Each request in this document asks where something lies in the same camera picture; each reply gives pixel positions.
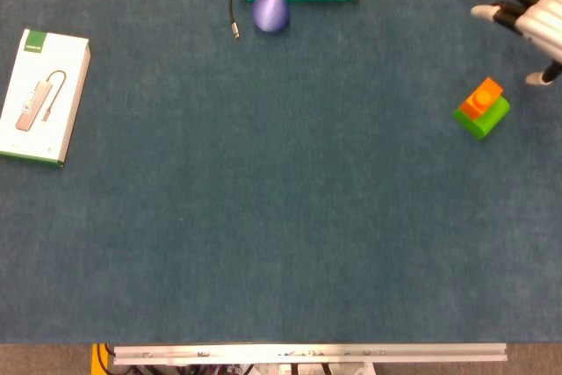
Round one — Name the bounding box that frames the green toy brick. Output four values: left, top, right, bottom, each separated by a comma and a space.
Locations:
451, 96, 511, 141

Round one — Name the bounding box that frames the orange toy brick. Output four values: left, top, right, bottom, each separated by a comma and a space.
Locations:
458, 76, 505, 120

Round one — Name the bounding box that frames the black usb cable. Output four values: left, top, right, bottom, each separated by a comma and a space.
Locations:
229, 0, 241, 40

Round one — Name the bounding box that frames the white green usb hub box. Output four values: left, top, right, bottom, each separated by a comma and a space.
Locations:
0, 28, 92, 169

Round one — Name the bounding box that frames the yellow frame part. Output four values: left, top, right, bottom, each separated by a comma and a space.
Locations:
90, 343, 116, 375

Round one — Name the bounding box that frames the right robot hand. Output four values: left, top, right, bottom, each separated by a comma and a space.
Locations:
470, 0, 562, 87

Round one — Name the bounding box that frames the purple ball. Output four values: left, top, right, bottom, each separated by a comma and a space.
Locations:
251, 0, 291, 34

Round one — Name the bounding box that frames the aluminium profile rail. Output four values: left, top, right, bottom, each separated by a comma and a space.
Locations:
112, 343, 508, 366

